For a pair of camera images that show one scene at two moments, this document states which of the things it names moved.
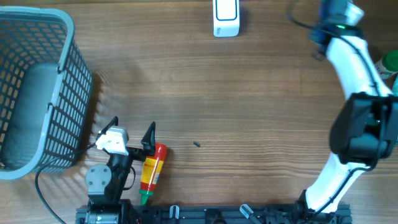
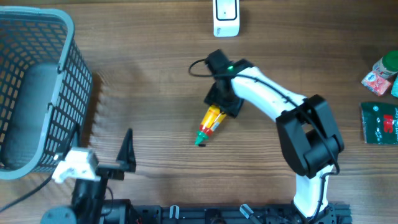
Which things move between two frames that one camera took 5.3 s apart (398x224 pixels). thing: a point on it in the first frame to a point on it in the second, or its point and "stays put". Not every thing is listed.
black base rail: x=227 y=214 stays put
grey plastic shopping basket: x=46 y=91 stays put
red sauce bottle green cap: x=152 y=167 to x=211 y=122
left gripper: x=148 y=142 to x=124 y=161
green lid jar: x=387 y=65 stays put
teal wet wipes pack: x=395 y=88 stays put
